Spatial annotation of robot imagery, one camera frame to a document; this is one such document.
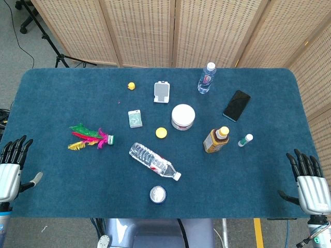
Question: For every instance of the clear jar with white lid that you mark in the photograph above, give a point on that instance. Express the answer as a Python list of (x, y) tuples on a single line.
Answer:
[(183, 115)]

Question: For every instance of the black tripod stand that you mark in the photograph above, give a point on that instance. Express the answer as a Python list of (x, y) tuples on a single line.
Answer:
[(51, 44)]

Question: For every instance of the yellow corn tea bottle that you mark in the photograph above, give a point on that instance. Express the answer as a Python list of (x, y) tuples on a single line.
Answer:
[(216, 140)]

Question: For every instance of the small yellow ball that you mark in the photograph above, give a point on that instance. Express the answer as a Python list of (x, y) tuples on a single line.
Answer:
[(131, 86)]

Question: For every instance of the slim water bottle purple label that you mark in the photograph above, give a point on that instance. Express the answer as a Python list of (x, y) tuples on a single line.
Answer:
[(206, 80)]

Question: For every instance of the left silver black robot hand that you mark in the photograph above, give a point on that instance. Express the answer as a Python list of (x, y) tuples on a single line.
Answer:
[(9, 175)]

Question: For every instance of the metal table leg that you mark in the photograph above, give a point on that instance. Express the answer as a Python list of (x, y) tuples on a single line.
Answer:
[(225, 232)]

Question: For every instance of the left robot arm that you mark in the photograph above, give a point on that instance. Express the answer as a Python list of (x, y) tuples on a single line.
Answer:
[(3, 227)]

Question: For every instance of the white phone stand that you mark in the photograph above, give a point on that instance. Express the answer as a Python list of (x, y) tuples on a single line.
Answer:
[(162, 91)]

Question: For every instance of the wooden rattan folding screen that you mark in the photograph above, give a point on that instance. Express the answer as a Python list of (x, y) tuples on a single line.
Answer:
[(144, 31)]

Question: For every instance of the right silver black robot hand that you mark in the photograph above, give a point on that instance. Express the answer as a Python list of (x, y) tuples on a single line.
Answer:
[(311, 191)]

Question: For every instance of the black smartphone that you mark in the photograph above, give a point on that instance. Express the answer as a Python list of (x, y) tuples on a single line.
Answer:
[(237, 106)]

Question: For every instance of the blue white drink can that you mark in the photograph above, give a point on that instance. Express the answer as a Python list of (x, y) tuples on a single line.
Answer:
[(158, 195)]

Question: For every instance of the black office chair base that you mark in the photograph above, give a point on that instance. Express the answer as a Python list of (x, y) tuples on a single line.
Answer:
[(27, 22)]

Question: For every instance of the green white card box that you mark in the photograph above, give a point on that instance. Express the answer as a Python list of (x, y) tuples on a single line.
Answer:
[(135, 118)]

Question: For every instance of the yellow floor tape strip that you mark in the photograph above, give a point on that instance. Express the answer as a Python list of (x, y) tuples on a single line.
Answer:
[(258, 232)]

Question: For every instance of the grey robot torso base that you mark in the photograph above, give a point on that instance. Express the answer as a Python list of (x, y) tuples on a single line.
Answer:
[(155, 233)]

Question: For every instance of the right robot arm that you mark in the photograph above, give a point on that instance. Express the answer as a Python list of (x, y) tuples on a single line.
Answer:
[(319, 232)]

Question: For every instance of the yellow silicone cupcake mould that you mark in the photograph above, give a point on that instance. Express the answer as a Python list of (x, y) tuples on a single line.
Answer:
[(161, 132)]

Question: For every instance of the clear water bottle red label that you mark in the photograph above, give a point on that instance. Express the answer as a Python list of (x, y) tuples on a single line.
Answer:
[(152, 158)]

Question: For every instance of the white green small tube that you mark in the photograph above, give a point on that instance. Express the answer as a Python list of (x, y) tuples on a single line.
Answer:
[(245, 140)]

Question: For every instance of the blue table mat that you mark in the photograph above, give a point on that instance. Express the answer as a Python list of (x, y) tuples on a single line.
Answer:
[(77, 180)]

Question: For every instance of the colourful feather shuttlecock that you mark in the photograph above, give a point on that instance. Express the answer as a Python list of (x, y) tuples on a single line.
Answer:
[(102, 139)]

